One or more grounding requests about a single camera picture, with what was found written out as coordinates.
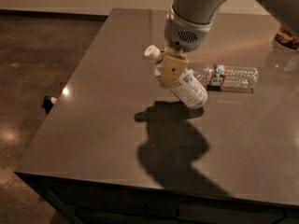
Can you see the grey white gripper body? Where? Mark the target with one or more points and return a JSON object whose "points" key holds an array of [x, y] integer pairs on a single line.
{"points": [[183, 34]]}

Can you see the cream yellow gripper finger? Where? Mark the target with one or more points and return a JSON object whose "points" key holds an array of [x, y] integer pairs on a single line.
{"points": [[174, 64]]}

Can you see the blue label plastic water bottle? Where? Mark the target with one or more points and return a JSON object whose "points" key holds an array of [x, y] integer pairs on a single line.
{"points": [[187, 88]]}

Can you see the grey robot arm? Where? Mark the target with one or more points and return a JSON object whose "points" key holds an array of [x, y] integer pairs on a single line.
{"points": [[286, 12]]}

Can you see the clear plastic bottle red label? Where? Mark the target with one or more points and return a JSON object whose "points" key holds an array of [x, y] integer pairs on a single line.
{"points": [[218, 75]]}

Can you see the snack bag at table edge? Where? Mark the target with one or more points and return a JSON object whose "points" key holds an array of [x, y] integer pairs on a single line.
{"points": [[286, 39]]}

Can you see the black knob on table side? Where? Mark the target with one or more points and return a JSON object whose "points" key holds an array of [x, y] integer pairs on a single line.
{"points": [[48, 103]]}

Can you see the dark table cabinet base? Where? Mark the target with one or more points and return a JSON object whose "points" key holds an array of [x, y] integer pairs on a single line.
{"points": [[85, 202]]}

